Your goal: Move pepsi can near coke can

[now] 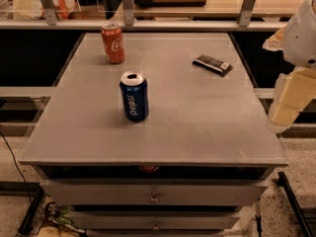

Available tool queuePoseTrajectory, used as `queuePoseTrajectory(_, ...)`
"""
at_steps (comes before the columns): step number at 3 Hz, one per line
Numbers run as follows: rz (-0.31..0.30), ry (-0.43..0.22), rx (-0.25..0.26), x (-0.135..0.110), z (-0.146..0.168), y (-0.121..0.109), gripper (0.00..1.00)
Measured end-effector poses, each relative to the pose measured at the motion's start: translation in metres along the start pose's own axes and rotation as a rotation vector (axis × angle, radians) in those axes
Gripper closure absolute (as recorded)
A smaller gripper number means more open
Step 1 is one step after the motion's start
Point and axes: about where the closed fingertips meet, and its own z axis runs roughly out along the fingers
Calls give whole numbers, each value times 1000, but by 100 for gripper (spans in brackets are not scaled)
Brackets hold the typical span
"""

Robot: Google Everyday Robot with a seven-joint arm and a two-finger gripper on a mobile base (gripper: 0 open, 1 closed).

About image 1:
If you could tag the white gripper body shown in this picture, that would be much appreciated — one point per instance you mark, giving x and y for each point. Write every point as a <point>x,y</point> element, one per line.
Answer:
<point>301,39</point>

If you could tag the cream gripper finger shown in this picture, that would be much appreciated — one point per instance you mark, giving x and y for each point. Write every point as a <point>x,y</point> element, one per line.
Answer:
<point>292,94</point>
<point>275,42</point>

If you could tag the blue pepsi can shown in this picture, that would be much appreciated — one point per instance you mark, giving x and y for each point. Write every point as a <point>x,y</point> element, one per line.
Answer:
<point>133,87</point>

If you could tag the orange coke can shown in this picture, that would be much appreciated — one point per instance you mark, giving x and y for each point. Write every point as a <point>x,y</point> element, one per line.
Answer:
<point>113,44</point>

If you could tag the black snack bar wrapper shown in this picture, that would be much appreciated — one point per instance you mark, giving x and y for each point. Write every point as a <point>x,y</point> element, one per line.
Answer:
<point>217,66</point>

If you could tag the grey drawer cabinet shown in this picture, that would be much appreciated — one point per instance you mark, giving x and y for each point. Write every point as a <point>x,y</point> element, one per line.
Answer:
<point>201,126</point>

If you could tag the upper grey drawer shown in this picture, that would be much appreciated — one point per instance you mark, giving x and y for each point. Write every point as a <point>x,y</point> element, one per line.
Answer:
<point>101,192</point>

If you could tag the grey drawer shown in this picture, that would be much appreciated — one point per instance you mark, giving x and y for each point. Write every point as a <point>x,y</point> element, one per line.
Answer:
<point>154,220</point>
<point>101,192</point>

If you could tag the lower grey drawer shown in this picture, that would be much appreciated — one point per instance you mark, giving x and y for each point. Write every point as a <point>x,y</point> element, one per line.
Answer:
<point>154,220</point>

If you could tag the orange white bag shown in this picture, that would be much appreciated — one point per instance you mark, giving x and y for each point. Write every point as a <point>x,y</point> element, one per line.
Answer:
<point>33,9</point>

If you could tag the colourful snack bag on floor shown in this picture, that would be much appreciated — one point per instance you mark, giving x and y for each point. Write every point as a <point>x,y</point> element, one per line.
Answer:
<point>56,223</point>

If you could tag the metal railing frame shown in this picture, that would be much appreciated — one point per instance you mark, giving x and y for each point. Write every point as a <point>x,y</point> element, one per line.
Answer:
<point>213,16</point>

